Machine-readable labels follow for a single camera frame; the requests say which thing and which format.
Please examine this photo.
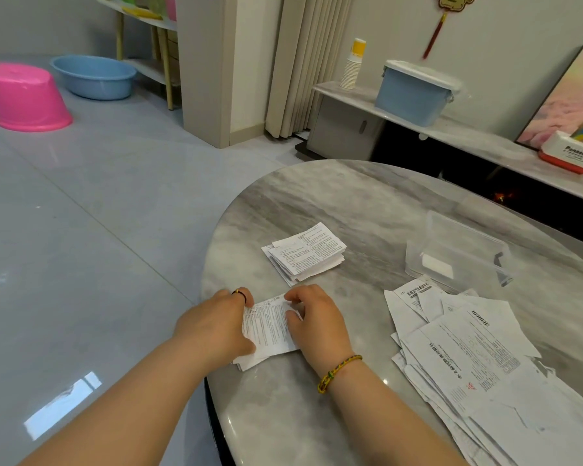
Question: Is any person's right hand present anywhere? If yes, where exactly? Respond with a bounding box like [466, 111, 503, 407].
[284, 284, 359, 380]

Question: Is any person's left hand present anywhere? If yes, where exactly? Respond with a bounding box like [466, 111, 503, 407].
[174, 288, 258, 368]

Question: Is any printed paper leaflet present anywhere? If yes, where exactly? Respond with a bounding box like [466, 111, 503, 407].
[232, 294, 305, 372]

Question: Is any person's left forearm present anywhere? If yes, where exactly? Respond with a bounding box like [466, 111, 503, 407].
[18, 342, 215, 466]

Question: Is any person's right forearm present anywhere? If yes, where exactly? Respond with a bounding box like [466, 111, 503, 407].
[320, 358, 468, 466]

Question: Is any stack of folded leaflets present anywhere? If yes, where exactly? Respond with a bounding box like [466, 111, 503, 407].
[261, 222, 347, 287]

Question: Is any clear plastic container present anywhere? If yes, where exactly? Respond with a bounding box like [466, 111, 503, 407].
[405, 210, 514, 294]

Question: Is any pile of unfolded paper sheets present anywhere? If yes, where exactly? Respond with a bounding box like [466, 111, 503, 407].
[384, 275, 583, 466]

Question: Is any marble top media console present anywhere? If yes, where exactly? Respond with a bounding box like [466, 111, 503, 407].
[295, 81, 583, 250]

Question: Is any blue storage box white lid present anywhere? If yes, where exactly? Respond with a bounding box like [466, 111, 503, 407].
[374, 60, 463, 128]

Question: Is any beige curtain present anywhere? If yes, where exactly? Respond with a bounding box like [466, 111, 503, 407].
[264, 0, 356, 139]

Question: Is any stack of paper cups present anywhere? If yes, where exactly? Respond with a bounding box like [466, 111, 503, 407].
[339, 38, 368, 91]

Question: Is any white wooden shelf rack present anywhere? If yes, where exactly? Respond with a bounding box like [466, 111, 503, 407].
[94, 0, 182, 111]

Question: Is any blue plastic basin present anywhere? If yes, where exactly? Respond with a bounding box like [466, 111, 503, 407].
[50, 54, 138, 101]

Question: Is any red white tissue box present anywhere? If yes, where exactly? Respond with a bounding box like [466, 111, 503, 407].
[538, 130, 583, 175]

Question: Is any red hanging tassel ornament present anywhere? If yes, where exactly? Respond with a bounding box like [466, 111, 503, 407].
[421, 0, 477, 60]

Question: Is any pink plastic tub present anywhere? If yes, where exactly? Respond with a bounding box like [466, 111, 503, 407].
[0, 62, 74, 133]

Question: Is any yellow plastic tray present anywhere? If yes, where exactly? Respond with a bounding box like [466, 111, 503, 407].
[122, 6, 164, 21]

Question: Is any framed pink picture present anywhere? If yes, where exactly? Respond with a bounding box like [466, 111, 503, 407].
[515, 42, 583, 152]

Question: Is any yellow green braided bracelet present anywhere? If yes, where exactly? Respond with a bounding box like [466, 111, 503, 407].
[318, 354, 363, 395]

